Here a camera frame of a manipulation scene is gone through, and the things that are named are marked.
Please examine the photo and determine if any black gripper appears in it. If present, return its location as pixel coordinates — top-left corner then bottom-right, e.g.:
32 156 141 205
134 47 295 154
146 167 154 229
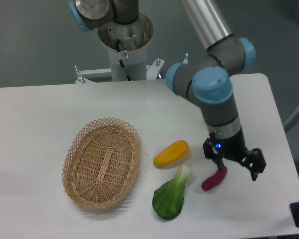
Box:
203 128 267 181

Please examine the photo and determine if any purple sweet potato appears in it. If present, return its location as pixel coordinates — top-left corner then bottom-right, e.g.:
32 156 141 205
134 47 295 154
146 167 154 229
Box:
201 166 228 191

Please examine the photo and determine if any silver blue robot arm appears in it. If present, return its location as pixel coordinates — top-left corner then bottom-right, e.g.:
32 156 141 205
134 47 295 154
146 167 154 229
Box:
69 0 266 180

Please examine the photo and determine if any yellow mango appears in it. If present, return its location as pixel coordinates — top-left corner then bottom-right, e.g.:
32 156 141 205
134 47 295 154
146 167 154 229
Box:
153 140 189 168

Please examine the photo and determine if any green bok choy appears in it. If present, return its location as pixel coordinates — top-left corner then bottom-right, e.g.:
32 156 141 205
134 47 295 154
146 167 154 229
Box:
152 165 192 221

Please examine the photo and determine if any woven wicker basket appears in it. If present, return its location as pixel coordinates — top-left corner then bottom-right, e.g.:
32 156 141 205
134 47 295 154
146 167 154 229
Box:
62 118 142 210

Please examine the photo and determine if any white metal base frame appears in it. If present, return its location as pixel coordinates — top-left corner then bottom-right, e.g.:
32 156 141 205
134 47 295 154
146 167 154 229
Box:
74 53 191 84

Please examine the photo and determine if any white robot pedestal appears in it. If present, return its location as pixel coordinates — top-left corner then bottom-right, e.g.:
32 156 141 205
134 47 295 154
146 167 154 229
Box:
98 13 153 82

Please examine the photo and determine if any black pedestal cable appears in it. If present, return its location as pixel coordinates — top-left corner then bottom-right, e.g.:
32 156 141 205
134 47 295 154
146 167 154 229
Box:
115 39 133 82

